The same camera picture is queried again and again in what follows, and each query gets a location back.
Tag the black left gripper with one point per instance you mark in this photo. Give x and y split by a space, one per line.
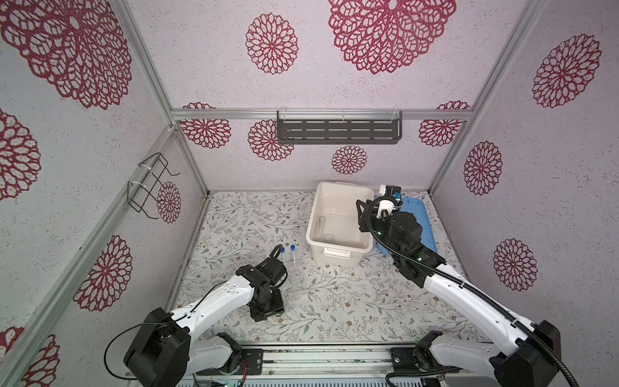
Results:
278 306

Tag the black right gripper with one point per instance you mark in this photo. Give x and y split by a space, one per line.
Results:
375 215

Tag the blue plastic lid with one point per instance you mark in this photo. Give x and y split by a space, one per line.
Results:
420 222

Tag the white plastic storage bin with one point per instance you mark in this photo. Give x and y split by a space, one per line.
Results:
337 202

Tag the large white porcelain bowl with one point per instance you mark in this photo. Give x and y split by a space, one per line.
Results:
330 239

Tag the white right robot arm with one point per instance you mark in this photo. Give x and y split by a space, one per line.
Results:
519 352

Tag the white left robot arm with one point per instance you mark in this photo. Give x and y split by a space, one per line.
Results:
213 309

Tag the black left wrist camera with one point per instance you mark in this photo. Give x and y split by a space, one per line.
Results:
275 271

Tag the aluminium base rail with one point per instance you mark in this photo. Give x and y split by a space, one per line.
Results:
338 360

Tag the dark grey wall shelf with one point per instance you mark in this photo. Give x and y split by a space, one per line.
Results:
292 130

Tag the black wire wall rack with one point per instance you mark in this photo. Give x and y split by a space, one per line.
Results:
155 195

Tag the aluminium frame corner post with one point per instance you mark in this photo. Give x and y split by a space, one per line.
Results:
524 26

